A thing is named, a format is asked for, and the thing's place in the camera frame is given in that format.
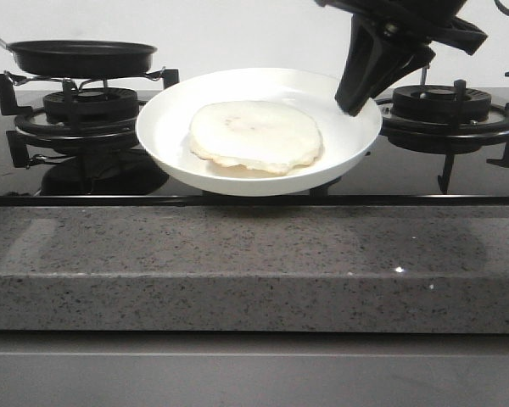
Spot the black right pan support grate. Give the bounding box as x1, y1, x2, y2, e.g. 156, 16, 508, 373
377, 68, 509, 194

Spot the black right gas burner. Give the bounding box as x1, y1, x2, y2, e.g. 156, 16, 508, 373
390, 85, 492, 123

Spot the grey cabinet front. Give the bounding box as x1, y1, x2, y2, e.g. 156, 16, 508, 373
0, 332, 509, 406

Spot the chrome wire pan reducer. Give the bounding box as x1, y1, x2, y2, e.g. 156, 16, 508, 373
0, 67, 180, 90

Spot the black glass cooktop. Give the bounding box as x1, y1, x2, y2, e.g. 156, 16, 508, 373
0, 88, 509, 206

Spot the black left gas burner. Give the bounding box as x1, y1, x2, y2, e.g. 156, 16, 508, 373
42, 87, 139, 124

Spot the black left pan support grate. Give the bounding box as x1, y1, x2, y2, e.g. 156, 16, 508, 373
0, 68, 181, 170

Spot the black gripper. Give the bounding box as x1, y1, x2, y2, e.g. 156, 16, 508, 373
316, 0, 487, 116

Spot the black pan support grate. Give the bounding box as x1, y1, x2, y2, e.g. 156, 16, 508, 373
377, 68, 509, 194
0, 68, 181, 170

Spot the black gas burner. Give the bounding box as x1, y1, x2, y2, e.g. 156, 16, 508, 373
42, 87, 139, 124
390, 85, 492, 123

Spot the white ceramic plate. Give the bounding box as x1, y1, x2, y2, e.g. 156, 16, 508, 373
136, 68, 383, 197

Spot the black frying pan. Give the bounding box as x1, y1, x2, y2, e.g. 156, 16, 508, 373
0, 38, 157, 79

